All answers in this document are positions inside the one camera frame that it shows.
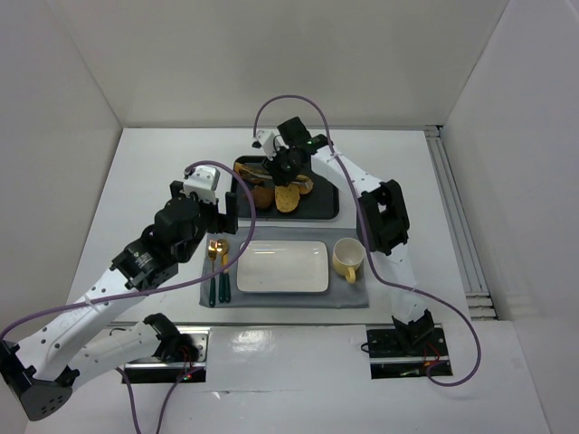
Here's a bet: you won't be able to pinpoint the yellow mug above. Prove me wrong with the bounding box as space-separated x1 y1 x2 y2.
332 238 365 284

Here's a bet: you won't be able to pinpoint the seeded bread slice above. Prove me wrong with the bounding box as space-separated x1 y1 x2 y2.
274 184 300 213

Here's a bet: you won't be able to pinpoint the purple cable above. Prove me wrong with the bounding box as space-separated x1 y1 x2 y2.
252 94 483 386
0 160 259 434

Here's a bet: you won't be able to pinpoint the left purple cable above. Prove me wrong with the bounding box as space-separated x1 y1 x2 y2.
0 160 259 434

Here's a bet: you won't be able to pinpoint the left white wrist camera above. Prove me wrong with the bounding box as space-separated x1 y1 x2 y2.
183 165 220 204

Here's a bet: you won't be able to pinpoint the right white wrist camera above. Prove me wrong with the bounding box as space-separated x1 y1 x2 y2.
252 130 277 160

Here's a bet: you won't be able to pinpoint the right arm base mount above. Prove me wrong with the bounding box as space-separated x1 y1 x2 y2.
360 322 452 380

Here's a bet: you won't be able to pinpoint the white rectangular plate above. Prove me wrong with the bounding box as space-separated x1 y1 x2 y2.
236 240 329 294

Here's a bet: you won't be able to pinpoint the crusty bread slice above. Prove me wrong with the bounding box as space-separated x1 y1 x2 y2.
233 163 271 184

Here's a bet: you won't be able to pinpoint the small orange bread roll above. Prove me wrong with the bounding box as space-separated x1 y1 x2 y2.
295 176 314 195

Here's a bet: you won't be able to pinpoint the gold fork green handle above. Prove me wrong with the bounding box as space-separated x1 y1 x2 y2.
208 240 218 307

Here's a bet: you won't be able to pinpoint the metal tongs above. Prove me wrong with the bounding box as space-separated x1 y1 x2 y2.
236 164 316 191

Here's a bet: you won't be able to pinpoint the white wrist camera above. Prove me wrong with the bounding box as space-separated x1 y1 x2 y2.
252 130 277 160
183 165 220 204

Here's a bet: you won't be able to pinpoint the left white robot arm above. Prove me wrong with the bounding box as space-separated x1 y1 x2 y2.
1 181 238 421

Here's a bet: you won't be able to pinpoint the black baking tray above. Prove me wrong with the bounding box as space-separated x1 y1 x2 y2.
230 156 339 221

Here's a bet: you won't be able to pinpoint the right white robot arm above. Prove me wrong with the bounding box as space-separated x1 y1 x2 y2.
253 117 434 349

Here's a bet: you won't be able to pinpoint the aluminium rail frame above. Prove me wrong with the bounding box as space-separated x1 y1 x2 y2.
424 126 498 321

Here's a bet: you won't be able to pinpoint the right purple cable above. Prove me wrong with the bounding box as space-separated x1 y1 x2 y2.
252 94 483 386

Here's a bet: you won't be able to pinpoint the round brown bread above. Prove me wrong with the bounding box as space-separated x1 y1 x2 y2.
252 185 275 210

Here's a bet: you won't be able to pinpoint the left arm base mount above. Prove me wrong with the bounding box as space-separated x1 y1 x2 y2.
123 314 209 384

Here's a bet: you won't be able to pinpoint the gold spoon green handle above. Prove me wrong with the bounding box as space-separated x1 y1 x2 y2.
217 239 232 303

